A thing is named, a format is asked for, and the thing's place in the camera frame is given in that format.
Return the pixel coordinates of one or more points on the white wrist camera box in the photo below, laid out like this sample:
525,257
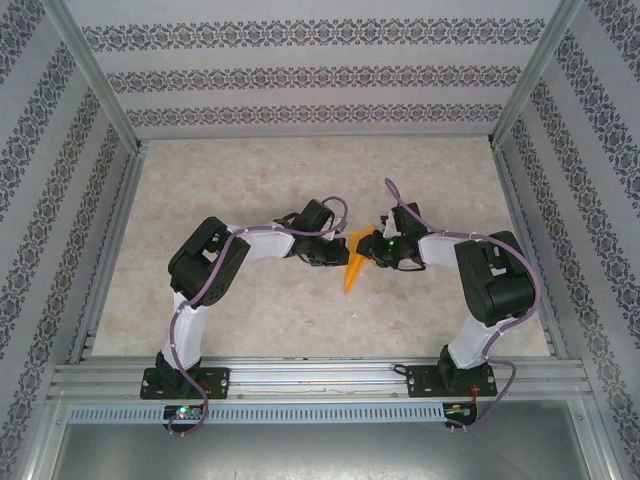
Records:
389,225
339,226

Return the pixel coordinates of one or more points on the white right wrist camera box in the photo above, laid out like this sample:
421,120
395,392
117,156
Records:
389,225

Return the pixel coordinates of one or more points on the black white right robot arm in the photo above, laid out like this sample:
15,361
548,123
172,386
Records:
500,290

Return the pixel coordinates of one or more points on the orange paper sheet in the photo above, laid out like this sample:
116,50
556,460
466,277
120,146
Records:
352,275

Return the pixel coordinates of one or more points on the long aluminium mounting rail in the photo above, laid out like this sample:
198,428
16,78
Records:
310,372

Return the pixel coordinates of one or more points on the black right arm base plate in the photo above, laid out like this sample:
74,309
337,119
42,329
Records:
417,382

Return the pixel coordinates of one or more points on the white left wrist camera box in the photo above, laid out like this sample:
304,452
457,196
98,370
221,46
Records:
339,226

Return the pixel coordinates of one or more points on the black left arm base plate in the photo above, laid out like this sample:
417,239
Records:
220,382

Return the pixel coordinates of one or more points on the controller board with green light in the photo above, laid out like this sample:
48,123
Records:
460,411
182,412

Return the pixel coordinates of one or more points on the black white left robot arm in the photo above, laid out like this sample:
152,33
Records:
205,270

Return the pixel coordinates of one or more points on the aluminium frame post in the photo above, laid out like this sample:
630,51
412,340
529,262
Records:
90,65
537,65

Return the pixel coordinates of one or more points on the thin aluminium back rail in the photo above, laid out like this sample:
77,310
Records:
315,137

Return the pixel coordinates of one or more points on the aluminium side rail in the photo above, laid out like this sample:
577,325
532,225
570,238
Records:
511,200
125,200

